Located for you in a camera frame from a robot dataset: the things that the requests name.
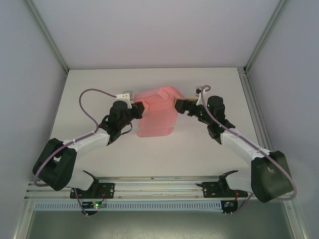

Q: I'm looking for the pink paper box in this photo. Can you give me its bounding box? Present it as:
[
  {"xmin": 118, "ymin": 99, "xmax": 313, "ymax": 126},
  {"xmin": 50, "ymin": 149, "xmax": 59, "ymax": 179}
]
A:
[{"xmin": 134, "ymin": 86, "xmax": 186, "ymax": 137}]

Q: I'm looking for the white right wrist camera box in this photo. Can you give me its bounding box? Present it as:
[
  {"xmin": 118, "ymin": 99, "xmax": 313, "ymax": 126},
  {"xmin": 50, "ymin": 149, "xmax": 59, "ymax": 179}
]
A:
[{"xmin": 195, "ymin": 86, "xmax": 206, "ymax": 105}]

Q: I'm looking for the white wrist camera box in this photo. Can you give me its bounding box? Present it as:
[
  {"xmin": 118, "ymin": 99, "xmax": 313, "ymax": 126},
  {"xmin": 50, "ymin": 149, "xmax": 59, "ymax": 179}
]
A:
[
  {"xmin": 195, "ymin": 86, "xmax": 206, "ymax": 105},
  {"xmin": 116, "ymin": 90, "xmax": 135, "ymax": 110}
]

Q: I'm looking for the thin black cable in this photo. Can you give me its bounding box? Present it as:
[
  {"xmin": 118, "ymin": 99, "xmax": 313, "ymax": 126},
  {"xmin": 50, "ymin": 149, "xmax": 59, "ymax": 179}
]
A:
[{"xmin": 102, "ymin": 117, "xmax": 134, "ymax": 136}]

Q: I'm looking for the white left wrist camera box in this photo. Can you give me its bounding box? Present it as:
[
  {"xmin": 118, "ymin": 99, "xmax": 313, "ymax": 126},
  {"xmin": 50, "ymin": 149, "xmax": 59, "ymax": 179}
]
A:
[{"xmin": 116, "ymin": 90, "xmax": 135, "ymax": 110}]

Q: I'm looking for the aluminium side rail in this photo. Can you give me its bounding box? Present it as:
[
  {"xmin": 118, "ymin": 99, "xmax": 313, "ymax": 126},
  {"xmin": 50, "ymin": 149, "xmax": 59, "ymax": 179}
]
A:
[{"xmin": 237, "ymin": 66, "xmax": 274, "ymax": 151}]

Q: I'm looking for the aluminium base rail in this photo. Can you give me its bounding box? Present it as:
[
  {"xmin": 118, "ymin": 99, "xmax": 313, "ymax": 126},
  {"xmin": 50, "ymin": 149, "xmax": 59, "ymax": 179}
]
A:
[{"xmin": 24, "ymin": 175, "xmax": 295, "ymax": 200}]

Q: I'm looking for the aluminium frame post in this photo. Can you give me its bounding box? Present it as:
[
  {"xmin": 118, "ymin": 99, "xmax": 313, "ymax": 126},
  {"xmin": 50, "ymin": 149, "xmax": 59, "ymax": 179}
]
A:
[
  {"xmin": 243, "ymin": 0, "xmax": 288, "ymax": 73},
  {"xmin": 24, "ymin": 0, "xmax": 69, "ymax": 75}
]

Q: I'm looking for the slotted grey cable duct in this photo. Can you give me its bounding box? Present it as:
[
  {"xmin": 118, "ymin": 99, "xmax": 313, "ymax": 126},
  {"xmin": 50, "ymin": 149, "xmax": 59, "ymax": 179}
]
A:
[{"xmin": 33, "ymin": 200, "xmax": 223, "ymax": 212}]

